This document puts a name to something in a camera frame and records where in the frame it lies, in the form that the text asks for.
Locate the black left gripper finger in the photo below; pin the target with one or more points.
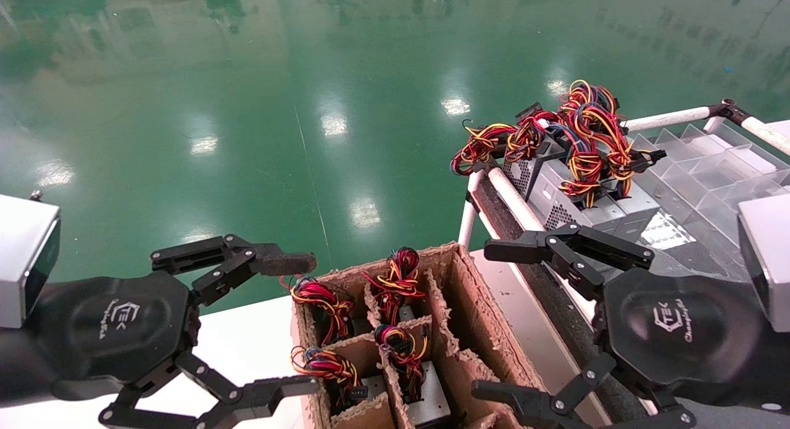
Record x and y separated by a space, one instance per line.
247 401
281 263

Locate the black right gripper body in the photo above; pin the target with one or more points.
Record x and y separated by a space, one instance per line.
679 336

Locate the clear plastic divider tray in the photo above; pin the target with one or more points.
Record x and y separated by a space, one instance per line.
710 176

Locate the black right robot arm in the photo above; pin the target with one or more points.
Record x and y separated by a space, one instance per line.
781 367

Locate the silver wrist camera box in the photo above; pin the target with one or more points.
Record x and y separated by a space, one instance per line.
768 262
24 256

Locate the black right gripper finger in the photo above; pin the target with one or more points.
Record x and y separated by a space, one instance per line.
537 410
580 247

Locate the black rubber table mat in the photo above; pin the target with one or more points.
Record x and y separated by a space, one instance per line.
697 256

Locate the white tube rack frame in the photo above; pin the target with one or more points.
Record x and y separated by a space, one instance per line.
512 197

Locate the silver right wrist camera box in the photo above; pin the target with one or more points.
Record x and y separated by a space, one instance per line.
768 262

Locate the black pipe joint connector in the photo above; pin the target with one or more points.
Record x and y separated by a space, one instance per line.
731 111

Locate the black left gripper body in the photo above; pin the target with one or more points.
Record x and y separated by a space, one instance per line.
123 324

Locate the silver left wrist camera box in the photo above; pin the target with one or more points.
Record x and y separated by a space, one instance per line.
24 256

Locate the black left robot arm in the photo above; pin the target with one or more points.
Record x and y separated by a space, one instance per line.
15 367

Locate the brown divided cardboard box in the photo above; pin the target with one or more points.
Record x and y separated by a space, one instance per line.
469 305

